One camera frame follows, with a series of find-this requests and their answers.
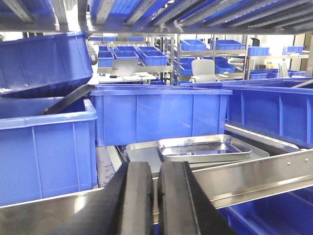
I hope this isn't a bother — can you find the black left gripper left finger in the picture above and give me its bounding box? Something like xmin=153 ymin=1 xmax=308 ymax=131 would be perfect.
xmin=71 ymin=162 xmax=154 ymax=235

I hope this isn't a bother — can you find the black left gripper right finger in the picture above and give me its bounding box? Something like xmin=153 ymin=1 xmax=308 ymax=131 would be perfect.
xmin=157 ymin=162 xmax=236 ymax=235

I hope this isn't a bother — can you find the small silver tray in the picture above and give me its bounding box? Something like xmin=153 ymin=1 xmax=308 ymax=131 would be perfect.
xmin=156 ymin=134 xmax=252 ymax=164

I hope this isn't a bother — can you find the large silver tray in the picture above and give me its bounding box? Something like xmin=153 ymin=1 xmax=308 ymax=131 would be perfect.
xmin=126 ymin=141 xmax=269 ymax=177

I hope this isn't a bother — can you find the blue bin upper centre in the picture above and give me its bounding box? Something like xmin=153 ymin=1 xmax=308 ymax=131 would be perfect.
xmin=90 ymin=84 xmax=232 ymax=147

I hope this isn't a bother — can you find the blue bin lower right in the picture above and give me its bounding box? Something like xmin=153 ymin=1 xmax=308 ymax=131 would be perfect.
xmin=219 ymin=187 xmax=313 ymax=235

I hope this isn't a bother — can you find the white desk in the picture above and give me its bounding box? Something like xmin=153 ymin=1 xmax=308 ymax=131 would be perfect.
xmin=88 ymin=72 xmax=157 ymax=85

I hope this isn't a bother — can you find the blue bin upper right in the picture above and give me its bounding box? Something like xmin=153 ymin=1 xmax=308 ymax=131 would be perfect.
xmin=222 ymin=80 xmax=313 ymax=148

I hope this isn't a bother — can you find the white office chair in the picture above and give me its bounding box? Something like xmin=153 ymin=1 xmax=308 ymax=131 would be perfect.
xmin=189 ymin=59 xmax=219 ymax=83

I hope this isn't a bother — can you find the open laptop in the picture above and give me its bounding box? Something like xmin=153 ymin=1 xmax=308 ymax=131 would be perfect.
xmin=111 ymin=59 xmax=138 ymax=76

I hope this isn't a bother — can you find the tilted blue bin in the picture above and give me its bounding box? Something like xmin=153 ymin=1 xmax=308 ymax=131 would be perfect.
xmin=0 ymin=31 xmax=92 ymax=95

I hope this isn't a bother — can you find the overhead roller shelf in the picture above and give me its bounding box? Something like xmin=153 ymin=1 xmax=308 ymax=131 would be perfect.
xmin=0 ymin=0 xmax=313 ymax=34

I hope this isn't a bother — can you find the steel shelf front rail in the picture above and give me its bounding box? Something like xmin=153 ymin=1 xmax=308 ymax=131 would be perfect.
xmin=0 ymin=150 xmax=313 ymax=235

